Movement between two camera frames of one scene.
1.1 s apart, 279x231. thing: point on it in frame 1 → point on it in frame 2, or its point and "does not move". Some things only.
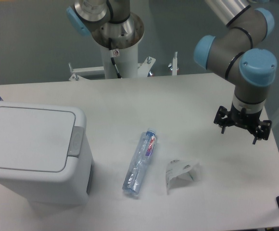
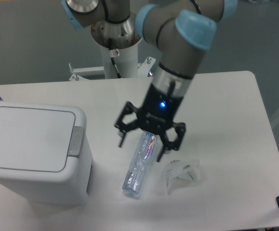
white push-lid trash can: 41,151 does not move
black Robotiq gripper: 250,121 → 156,114
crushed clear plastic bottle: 133,180 does not move
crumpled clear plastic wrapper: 181,168 does not move
